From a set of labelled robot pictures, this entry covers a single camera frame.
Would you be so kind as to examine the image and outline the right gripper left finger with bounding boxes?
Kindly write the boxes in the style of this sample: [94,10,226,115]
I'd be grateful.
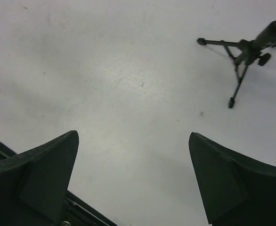
[0,130,80,226]

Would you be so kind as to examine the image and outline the tripod shock mount stand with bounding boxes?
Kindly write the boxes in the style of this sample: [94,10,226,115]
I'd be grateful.
[197,21,276,109]

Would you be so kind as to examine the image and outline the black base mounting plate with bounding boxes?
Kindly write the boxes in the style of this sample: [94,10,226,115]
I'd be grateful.
[0,133,117,226]

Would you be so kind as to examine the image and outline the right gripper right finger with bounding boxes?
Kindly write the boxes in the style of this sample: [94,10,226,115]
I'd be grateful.
[188,132,276,226]

